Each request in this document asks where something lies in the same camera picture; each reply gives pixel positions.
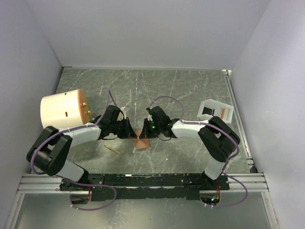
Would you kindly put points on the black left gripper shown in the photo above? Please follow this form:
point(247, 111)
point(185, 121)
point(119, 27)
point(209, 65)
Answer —
point(128, 132)

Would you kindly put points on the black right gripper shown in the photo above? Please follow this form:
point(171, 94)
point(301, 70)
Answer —
point(146, 133)

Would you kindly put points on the brown leather card holder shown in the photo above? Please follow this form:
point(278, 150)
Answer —
point(141, 144)

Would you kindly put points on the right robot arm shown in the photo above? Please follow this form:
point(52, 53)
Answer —
point(218, 138)

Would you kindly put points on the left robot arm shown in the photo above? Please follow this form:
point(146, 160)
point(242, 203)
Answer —
point(48, 155)

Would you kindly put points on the black VIP card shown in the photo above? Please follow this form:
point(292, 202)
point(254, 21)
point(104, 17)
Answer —
point(207, 111)

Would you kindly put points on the white card storage box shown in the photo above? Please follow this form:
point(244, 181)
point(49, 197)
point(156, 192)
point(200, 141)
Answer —
point(216, 106)

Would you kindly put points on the stack of cards in box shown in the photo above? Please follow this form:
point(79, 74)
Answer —
point(225, 113)

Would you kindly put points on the gold pencil stick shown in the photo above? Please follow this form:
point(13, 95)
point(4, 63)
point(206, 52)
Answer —
point(113, 150)

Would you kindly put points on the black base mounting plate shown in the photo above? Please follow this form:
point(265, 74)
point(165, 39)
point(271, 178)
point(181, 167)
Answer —
point(142, 186)

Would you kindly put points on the white cylinder toy with studs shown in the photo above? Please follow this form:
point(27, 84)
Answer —
point(65, 110)

